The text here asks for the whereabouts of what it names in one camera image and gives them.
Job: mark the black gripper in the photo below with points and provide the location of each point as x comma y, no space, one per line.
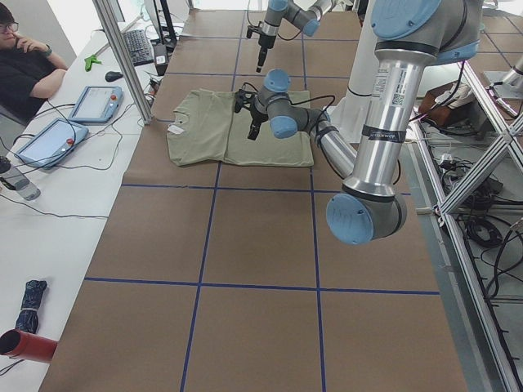
257,113
263,45

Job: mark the green plastic toy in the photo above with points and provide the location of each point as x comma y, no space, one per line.
90,61

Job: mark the lower blue teach pendant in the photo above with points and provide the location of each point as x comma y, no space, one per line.
52,143

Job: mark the grey water bottle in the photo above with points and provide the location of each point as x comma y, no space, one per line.
15,180

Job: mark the dark folded umbrella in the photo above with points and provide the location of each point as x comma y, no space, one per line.
27,320

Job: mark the aluminium frame post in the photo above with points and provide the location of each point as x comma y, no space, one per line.
116,42

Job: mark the black computer mouse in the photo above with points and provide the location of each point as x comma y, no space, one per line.
113,76

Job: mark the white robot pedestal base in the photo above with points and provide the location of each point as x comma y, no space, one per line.
350,113

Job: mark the black keyboard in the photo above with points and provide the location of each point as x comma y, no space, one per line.
138,47

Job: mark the blue teach pendant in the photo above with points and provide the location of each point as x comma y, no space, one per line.
52,143
96,105

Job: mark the person in black shirt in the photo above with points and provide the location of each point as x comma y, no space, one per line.
31,72

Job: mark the red cylinder bottle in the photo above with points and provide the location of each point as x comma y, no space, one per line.
17,344

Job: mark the green long-sleeve shirt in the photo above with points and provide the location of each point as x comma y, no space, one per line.
214,132

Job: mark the upper blue teach pendant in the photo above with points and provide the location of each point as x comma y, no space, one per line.
96,105

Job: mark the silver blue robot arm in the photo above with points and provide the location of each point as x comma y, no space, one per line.
306,21
411,35

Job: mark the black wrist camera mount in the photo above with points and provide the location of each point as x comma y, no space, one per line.
253,29

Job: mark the white Miniso hang tag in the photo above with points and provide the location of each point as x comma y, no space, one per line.
174,129

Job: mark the black box white label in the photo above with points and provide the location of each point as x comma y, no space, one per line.
160,58

